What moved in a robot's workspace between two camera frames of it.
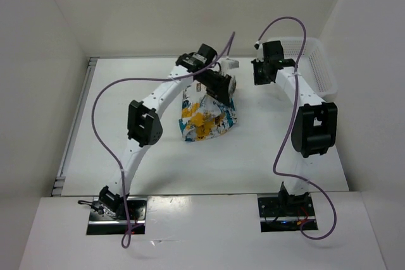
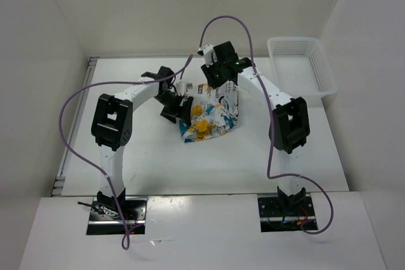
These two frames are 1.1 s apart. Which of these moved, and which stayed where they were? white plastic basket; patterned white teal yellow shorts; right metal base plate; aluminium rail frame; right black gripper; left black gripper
Moved: right black gripper; left black gripper
Stayed: patterned white teal yellow shorts; white plastic basket; aluminium rail frame; right metal base plate
